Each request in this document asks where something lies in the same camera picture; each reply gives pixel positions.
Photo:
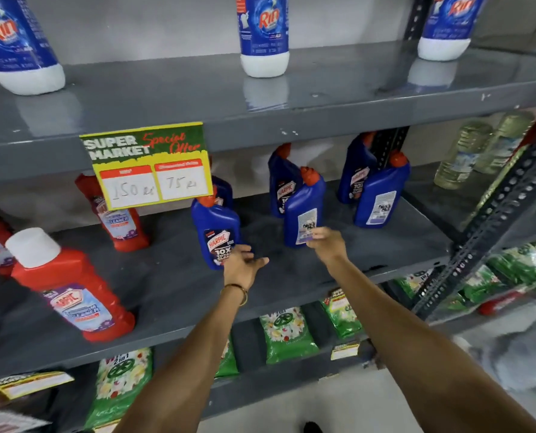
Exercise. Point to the green detergent packet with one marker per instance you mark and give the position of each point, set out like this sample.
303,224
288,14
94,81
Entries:
342,313
119,383
288,335
227,360

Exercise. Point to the person's left forearm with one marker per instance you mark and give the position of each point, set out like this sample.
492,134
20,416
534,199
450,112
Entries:
191,365

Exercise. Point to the yellow shelf price tag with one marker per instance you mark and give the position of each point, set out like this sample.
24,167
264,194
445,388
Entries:
344,350
31,384

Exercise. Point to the green yellow offer sign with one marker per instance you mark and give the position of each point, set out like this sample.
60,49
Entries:
148,169

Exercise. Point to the clear oil bottle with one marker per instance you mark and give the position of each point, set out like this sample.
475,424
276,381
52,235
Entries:
505,139
462,153

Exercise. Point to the white bottle with blue label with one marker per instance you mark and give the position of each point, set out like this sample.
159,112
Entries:
448,26
19,45
264,35

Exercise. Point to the person's right hand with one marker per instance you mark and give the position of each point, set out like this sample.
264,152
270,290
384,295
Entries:
333,247

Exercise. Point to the red white-capped cleaner bottle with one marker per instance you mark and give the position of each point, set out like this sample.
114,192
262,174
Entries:
73,284

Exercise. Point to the pile of green packets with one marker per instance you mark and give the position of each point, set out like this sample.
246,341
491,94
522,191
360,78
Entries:
516,266

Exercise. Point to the person's right forearm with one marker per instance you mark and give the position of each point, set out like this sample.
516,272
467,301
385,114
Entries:
412,351

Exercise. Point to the person's left thumb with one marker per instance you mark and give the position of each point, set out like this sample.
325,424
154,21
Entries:
258,265

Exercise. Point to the person's right fingers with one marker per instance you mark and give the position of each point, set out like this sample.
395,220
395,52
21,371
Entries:
322,237

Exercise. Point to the dark slotted angle rack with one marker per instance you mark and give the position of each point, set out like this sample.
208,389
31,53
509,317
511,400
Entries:
498,211

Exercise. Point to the blue red-capped cleaner bottle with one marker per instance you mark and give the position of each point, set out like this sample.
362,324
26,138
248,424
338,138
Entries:
306,202
213,225

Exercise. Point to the person's black shoe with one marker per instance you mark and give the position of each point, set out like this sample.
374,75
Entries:
312,428

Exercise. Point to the row of blue bottles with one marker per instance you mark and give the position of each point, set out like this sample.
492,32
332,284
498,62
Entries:
380,198

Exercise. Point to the white red paper sign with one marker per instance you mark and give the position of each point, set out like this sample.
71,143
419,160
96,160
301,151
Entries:
6,421

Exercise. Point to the red plastic item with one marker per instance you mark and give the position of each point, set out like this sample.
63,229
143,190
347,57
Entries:
498,303

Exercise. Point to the person's left hand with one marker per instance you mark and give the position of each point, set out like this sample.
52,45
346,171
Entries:
238,270

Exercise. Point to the grey metal shelf rack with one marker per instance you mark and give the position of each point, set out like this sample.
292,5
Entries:
340,85

